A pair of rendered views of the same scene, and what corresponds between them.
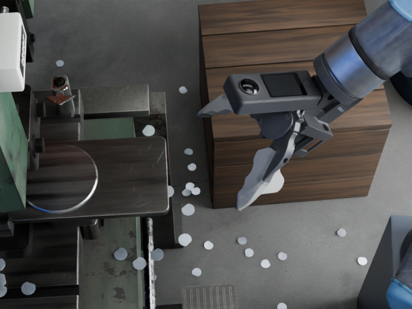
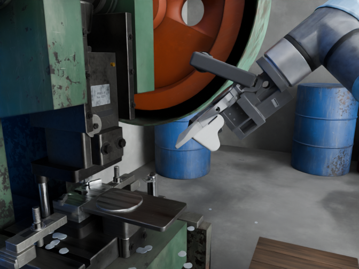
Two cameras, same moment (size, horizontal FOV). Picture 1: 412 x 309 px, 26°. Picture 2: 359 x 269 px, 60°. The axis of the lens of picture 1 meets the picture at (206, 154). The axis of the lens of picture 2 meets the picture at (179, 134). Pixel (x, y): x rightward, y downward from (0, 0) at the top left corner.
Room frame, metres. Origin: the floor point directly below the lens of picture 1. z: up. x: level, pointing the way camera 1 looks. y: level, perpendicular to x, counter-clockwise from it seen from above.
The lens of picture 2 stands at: (0.08, -0.28, 1.16)
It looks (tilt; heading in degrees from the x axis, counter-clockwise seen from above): 14 degrees down; 29
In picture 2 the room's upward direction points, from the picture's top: straight up
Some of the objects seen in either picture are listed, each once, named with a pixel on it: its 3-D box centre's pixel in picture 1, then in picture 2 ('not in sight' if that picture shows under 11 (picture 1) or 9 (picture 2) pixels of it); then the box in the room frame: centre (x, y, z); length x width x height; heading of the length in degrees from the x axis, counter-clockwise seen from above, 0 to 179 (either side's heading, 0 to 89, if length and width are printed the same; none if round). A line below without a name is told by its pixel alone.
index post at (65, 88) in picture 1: (62, 95); (152, 186); (0.85, 0.25, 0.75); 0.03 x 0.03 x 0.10; 4
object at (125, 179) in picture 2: not in sight; (118, 180); (0.84, 0.37, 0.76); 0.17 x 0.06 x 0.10; 4
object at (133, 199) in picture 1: (93, 195); (135, 226); (0.68, 0.19, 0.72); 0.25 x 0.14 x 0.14; 94
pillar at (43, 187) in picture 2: not in sight; (43, 191); (0.58, 0.42, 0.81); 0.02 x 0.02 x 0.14
